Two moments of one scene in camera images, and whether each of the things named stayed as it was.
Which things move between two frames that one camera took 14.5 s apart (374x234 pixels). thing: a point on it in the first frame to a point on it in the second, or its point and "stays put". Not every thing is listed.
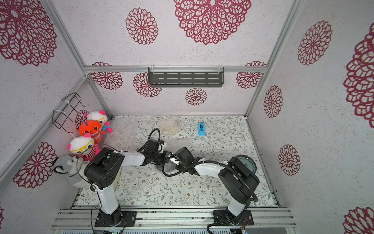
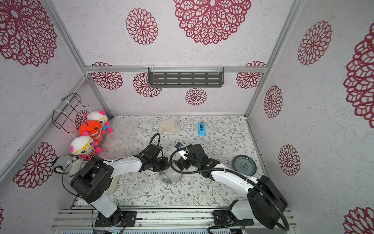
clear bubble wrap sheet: x=174 y=145 to x=169 y=176
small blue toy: x=202 y=129 stays put
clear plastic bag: x=171 y=126 stays put
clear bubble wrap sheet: x=170 y=125 stays put
